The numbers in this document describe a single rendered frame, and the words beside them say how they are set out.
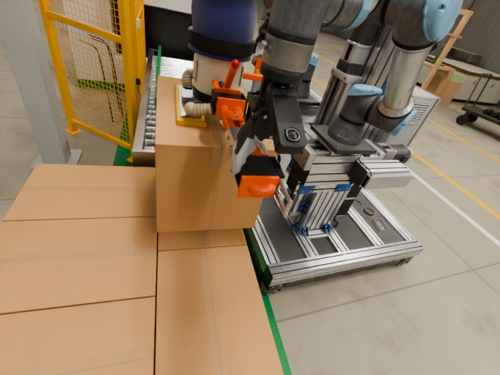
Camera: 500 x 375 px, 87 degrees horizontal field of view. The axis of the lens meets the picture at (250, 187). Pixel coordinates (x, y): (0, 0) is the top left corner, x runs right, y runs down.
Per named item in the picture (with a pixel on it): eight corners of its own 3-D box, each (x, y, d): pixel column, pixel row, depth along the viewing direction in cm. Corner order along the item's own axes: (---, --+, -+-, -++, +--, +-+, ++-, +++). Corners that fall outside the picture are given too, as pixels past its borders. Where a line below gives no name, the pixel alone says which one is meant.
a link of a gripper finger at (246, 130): (248, 155, 51) (274, 119, 47) (249, 161, 50) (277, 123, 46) (227, 146, 48) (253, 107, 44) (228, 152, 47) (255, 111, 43)
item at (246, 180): (230, 171, 56) (234, 152, 53) (262, 172, 59) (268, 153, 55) (237, 198, 50) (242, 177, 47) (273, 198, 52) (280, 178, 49)
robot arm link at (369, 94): (347, 109, 119) (361, 78, 111) (374, 122, 112) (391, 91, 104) (334, 112, 111) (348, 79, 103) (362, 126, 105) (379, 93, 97)
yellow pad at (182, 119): (175, 88, 113) (175, 76, 110) (198, 91, 116) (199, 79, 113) (175, 126, 88) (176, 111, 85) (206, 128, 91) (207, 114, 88)
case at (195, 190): (158, 149, 145) (157, 74, 120) (228, 152, 157) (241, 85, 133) (156, 233, 101) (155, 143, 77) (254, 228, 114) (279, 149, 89)
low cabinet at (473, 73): (495, 107, 804) (516, 80, 755) (449, 102, 725) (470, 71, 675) (447, 85, 926) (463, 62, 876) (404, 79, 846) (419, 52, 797)
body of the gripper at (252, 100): (276, 123, 54) (293, 62, 47) (289, 145, 48) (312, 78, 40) (240, 120, 52) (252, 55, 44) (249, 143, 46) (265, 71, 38)
